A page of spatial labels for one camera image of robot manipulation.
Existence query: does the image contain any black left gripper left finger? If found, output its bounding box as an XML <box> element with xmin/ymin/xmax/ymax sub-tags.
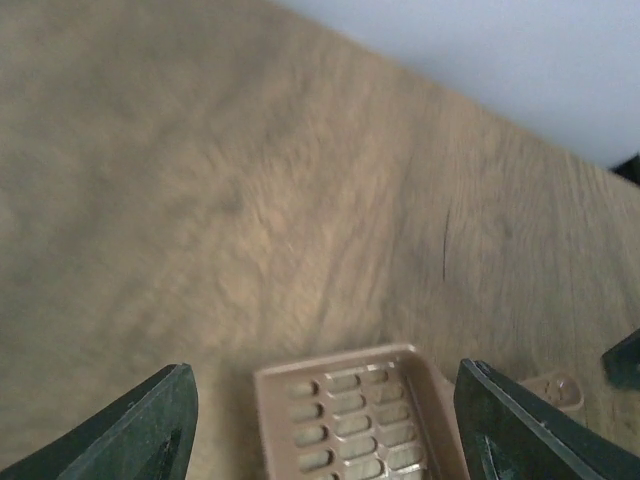
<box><xmin>1</xmin><ymin>364</ymin><xmax>198</xmax><ymax>479</ymax></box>

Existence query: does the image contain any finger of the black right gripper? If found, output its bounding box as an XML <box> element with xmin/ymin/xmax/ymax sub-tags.
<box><xmin>601</xmin><ymin>329</ymin><xmax>640</xmax><ymax>389</ymax></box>

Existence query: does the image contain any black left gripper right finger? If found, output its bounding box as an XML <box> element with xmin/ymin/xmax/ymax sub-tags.
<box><xmin>454</xmin><ymin>359</ymin><xmax>639</xmax><ymax>480</ymax></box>

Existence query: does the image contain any brown slotted plastic scoop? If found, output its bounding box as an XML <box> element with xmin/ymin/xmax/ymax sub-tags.
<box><xmin>254</xmin><ymin>344</ymin><xmax>579</xmax><ymax>479</ymax></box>

